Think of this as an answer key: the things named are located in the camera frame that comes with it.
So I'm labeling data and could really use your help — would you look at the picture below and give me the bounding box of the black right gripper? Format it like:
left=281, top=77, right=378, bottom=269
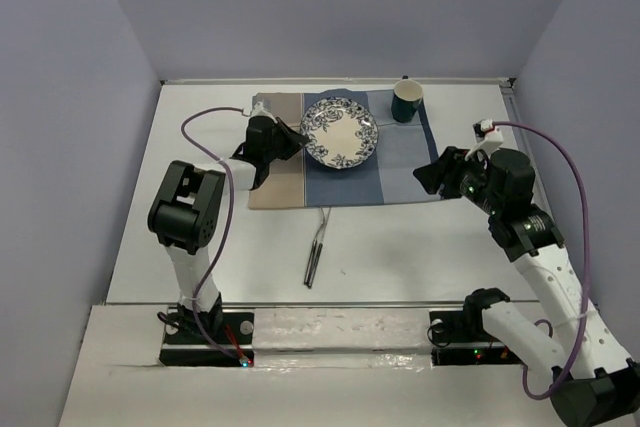
left=411, top=146, right=503, bottom=216

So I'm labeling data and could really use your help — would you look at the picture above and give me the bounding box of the blue floral ceramic plate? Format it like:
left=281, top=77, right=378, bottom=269
left=300, top=97, right=379, bottom=170

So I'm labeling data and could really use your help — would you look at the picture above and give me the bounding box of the dark green mug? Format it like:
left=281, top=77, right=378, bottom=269
left=391, top=76, right=423, bottom=123

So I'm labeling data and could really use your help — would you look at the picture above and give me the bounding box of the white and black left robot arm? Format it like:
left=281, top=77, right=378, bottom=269
left=147, top=115, right=310, bottom=344

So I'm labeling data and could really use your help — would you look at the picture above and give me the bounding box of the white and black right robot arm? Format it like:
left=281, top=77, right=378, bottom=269
left=413, top=147, right=639, bottom=426

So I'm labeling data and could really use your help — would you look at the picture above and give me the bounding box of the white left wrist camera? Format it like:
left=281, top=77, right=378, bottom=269
left=242, top=101, right=275, bottom=120

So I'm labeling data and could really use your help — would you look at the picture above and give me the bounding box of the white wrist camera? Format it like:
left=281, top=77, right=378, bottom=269
left=242, top=101, right=275, bottom=120
left=465, top=119, right=504, bottom=161

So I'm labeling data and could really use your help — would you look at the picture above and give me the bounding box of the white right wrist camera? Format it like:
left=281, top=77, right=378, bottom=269
left=465, top=119, right=504, bottom=161

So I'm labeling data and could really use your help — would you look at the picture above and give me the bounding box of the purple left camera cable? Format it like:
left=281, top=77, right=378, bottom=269
left=180, top=105, right=251, bottom=364

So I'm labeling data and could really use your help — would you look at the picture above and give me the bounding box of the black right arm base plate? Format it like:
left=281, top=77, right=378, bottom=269
left=426, top=310, right=520, bottom=367

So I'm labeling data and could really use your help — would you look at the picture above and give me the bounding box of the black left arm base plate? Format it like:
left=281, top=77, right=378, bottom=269
left=156, top=309, right=255, bottom=368

